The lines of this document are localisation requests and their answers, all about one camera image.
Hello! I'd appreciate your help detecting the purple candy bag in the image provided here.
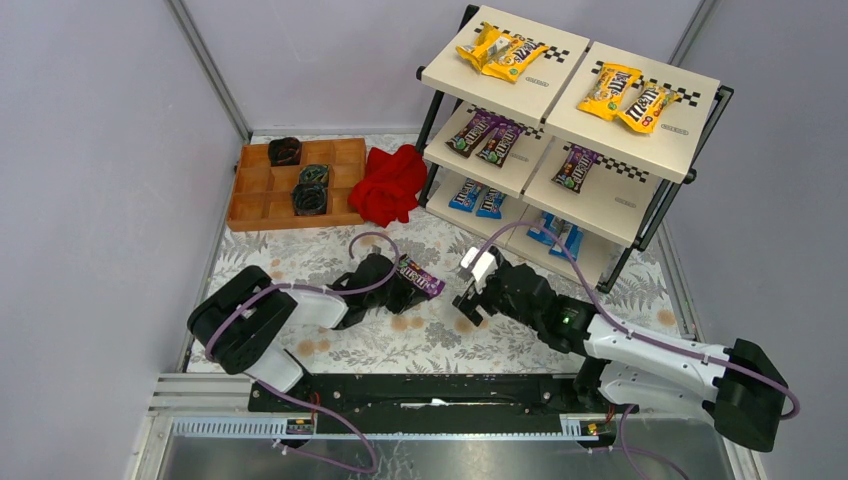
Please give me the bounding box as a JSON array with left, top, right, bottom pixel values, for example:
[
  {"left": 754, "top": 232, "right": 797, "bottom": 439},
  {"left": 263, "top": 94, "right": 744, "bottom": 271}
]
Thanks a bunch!
[
  {"left": 397, "top": 254, "right": 445, "bottom": 298},
  {"left": 551, "top": 145, "right": 601, "bottom": 194}
]

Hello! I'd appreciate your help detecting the yellow candy bag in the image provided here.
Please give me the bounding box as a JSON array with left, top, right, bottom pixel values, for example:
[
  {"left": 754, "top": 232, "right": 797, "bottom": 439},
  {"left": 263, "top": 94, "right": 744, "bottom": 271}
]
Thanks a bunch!
[
  {"left": 455, "top": 22, "right": 513, "bottom": 72},
  {"left": 617, "top": 82, "right": 680, "bottom": 134},
  {"left": 577, "top": 63, "right": 642, "bottom": 121}
]

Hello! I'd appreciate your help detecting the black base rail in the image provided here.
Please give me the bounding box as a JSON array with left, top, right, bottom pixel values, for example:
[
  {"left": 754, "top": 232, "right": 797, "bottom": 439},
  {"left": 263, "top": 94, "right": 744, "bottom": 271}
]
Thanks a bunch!
[{"left": 248, "top": 368, "right": 625, "bottom": 442}]

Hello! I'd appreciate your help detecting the brown m&m bag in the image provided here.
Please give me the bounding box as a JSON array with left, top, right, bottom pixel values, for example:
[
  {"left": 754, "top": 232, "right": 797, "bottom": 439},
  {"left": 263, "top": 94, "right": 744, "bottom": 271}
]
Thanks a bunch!
[
  {"left": 445, "top": 109, "right": 500, "bottom": 158},
  {"left": 476, "top": 121, "right": 525, "bottom": 168}
]

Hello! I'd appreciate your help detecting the dark rolled tie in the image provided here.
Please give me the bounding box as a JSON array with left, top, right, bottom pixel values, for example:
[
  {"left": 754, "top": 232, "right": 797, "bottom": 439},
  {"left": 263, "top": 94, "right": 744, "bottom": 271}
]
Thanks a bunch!
[
  {"left": 267, "top": 137, "right": 302, "bottom": 167},
  {"left": 291, "top": 183, "right": 328, "bottom": 216}
]

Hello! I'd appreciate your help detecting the dark rolled tie top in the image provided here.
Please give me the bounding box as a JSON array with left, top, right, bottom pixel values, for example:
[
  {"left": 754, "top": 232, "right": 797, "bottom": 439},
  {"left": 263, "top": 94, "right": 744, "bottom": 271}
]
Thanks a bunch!
[{"left": 267, "top": 137, "right": 302, "bottom": 167}]

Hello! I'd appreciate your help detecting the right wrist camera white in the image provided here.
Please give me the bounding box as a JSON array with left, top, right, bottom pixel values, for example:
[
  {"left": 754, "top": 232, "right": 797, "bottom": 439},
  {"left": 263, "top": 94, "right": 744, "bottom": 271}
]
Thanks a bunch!
[{"left": 459, "top": 247, "right": 497, "bottom": 290}]

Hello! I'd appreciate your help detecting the floral tablecloth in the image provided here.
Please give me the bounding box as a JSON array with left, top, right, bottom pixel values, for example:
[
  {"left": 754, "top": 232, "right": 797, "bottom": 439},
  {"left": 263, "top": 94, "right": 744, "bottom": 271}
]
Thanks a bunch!
[{"left": 192, "top": 132, "right": 690, "bottom": 376}]

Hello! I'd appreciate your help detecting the dark rolled tie lower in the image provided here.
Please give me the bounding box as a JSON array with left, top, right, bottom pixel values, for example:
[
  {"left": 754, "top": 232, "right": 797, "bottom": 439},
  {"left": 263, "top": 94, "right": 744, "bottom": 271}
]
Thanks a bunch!
[{"left": 291, "top": 183, "right": 328, "bottom": 216}]

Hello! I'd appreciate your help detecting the cream three-tier shelf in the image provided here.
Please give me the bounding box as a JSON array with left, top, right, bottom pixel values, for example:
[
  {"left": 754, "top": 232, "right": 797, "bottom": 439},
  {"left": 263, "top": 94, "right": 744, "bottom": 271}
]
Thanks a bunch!
[{"left": 416, "top": 5, "right": 733, "bottom": 293}]

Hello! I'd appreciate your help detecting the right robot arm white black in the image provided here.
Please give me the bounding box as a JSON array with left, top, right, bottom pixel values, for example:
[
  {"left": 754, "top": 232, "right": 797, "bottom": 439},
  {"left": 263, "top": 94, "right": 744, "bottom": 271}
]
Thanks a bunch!
[{"left": 453, "top": 262, "right": 788, "bottom": 452}]

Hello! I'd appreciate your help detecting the blue M&M bag moved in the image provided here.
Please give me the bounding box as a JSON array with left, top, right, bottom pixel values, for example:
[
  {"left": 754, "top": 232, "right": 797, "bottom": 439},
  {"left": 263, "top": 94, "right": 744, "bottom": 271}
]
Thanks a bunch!
[{"left": 475, "top": 188, "right": 506, "bottom": 220}]

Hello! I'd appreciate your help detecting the red cloth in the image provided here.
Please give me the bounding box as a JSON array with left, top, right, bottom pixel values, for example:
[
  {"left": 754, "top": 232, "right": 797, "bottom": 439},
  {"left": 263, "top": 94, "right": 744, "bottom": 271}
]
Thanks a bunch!
[{"left": 348, "top": 144, "right": 427, "bottom": 228}]

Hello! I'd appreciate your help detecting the yellow M&M bag on shelf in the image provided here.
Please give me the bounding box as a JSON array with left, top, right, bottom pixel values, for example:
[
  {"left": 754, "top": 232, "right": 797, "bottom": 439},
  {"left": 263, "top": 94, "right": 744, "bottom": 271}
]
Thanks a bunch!
[{"left": 482, "top": 35, "right": 549, "bottom": 83}]

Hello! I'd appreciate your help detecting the green rolled tie middle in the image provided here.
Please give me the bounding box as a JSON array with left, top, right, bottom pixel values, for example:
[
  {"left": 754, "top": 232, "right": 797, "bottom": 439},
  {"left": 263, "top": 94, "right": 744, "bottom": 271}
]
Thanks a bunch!
[{"left": 298, "top": 164, "right": 330, "bottom": 187}]

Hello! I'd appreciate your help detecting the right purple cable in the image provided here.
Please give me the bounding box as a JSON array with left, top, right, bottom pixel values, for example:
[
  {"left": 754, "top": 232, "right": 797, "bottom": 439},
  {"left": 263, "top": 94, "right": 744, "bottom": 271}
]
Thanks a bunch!
[{"left": 463, "top": 221, "right": 803, "bottom": 421}]

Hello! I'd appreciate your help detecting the blue M&M bag bottom shelf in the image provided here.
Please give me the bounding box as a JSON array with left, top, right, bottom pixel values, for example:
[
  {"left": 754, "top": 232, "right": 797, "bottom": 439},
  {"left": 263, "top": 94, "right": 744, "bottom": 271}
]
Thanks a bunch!
[{"left": 448, "top": 178, "right": 485, "bottom": 213}]

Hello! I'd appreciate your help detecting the wooden compartment tray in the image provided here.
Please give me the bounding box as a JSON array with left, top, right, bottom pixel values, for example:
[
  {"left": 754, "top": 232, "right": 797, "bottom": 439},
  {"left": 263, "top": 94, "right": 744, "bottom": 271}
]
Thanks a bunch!
[{"left": 226, "top": 137, "right": 366, "bottom": 232}]

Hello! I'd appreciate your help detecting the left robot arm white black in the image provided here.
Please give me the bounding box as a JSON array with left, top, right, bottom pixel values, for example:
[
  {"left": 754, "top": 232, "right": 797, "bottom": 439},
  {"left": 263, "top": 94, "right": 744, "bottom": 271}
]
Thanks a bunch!
[{"left": 187, "top": 253, "right": 444, "bottom": 393}]

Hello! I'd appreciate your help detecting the brown M&M bag on shelf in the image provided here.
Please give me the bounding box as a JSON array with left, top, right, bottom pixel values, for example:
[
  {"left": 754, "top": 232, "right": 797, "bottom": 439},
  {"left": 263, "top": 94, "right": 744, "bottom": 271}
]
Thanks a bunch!
[{"left": 445, "top": 109, "right": 500, "bottom": 158}]

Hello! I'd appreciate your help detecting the light blue candy bag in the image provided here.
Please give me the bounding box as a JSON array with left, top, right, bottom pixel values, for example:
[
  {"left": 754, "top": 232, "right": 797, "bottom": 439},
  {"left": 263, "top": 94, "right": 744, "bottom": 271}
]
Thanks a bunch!
[{"left": 548, "top": 222, "right": 585, "bottom": 261}]

